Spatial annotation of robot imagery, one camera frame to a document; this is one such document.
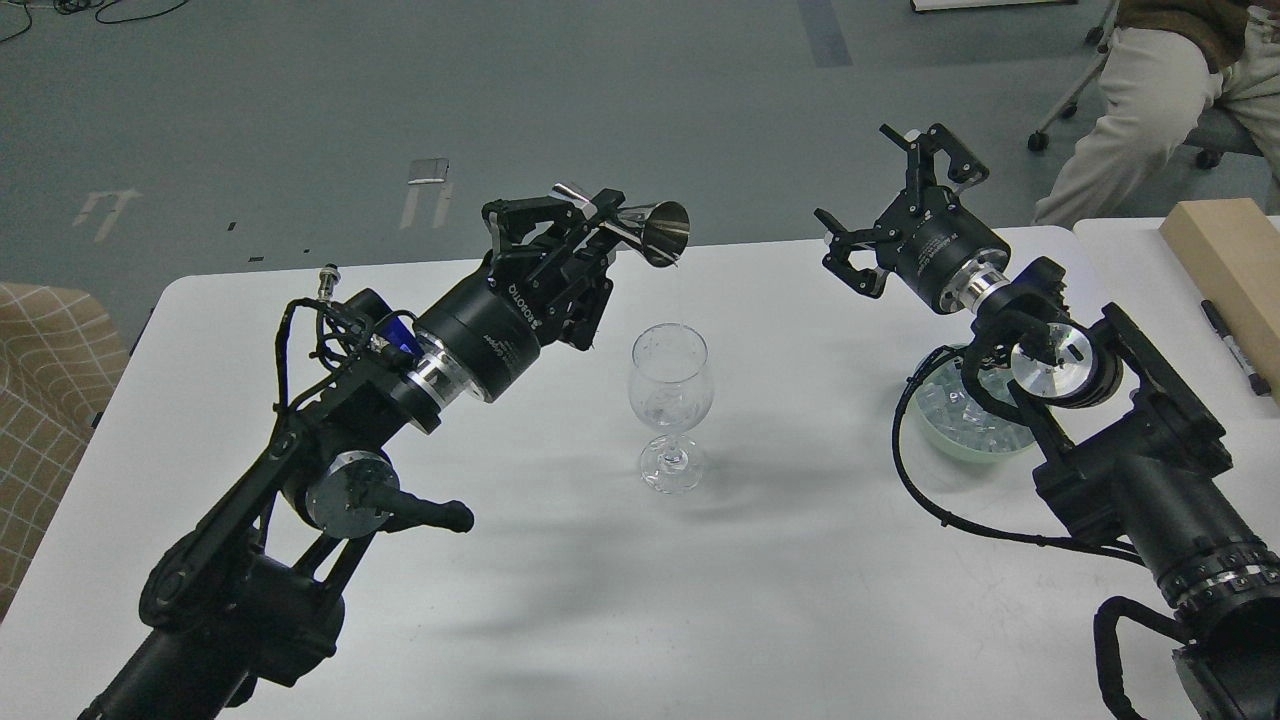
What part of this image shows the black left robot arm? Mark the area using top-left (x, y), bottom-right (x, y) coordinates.
top-left (81, 186), bottom-right (641, 719)

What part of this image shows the light wooden box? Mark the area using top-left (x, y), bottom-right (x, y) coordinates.
top-left (1158, 199), bottom-right (1279, 398)

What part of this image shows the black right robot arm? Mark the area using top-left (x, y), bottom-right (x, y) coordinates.
top-left (815, 123), bottom-right (1279, 719)

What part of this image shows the clear wine glass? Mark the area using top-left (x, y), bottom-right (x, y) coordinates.
top-left (628, 323), bottom-right (716, 495)

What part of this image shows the green bowl of ice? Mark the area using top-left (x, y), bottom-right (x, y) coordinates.
top-left (908, 345), bottom-right (1036, 464)

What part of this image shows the black marker pen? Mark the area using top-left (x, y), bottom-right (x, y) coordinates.
top-left (1199, 299), bottom-right (1272, 397)

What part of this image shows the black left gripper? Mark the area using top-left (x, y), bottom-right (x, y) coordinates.
top-left (413, 190), bottom-right (626, 404)

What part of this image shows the steel cocktail jigger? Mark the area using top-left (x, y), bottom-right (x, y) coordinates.
top-left (552, 183), bottom-right (690, 268)

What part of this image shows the seated person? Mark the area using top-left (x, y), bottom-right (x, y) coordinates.
top-left (1033, 1), bottom-right (1279, 228)

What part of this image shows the silver floor plate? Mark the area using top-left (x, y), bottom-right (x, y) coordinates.
top-left (406, 158), bottom-right (451, 186)

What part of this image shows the beige checkered chair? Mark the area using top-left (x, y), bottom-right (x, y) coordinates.
top-left (1, 282), bottom-right (129, 615)

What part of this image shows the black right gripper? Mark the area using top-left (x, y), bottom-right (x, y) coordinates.
top-left (814, 123), bottom-right (1012, 316)

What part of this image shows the black floor cable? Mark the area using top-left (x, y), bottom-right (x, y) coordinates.
top-left (0, 0), bottom-right (189, 44)

